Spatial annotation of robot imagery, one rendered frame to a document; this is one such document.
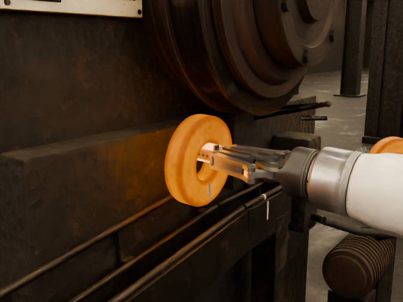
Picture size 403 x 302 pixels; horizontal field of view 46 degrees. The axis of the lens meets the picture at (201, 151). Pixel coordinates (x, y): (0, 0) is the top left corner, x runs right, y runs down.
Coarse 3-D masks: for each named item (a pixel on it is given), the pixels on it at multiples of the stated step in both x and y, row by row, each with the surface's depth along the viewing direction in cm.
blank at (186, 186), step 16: (176, 128) 74; (192, 128) 73; (208, 128) 76; (224, 128) 80; (176, 144) 73; (192, 144) 73; (224, 144) 81; (176, 160) 72; (192, 160) 74; (176, 176) 72; (192, 176) 75; (208, 176) 80; (224, 176) 83; (176, 192) 74; (192, 192) 76; (208, 192) 80
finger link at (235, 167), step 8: (216, 152) 73; (216, 160) 72; (224, 160) 71; (232, 160) 69; (240, 160) 69; (216, 168) 72; (224, 168) 71; (232, 168) 70; (240, 168) 68; (248, 168) 66; (240, 176) 68
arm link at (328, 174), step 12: (324, 156) 63; (336, 156) 63; (348, 156) 62; (312, 168) 63; (324, 168) 62; (336, 168) 61; (348, 168) 61; (312, 180) 63; (324, 180) 62; (336, 180) 61; (312, 192) 63; (324, 192) 62; (336, 192) 61; (312, 204) 65; (324, 204) 63; (336, 204) 62
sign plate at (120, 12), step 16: (0, 0) 59; (16, 0) 61; (32, 0) 62; (48, 0) 64; (64, 0) 66; (80, 0) 69; (96, 0) 71; (112, 0) 74; (128, 0) 76; (112, 16) 76; (128, 16) 77
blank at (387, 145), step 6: (384, 138) 122; (390, 138) 121; (396, 138) 120; (402, 138) 121; (378, 144) 120; (384, 144) 119; (390, 144) 119; (396, 144) 120; (402, 144) 121; (372, 150) 121; (378, 150) 119; (384, 150) 119; (390, 150) 120; (396, 150) 120; (402, 150) 121
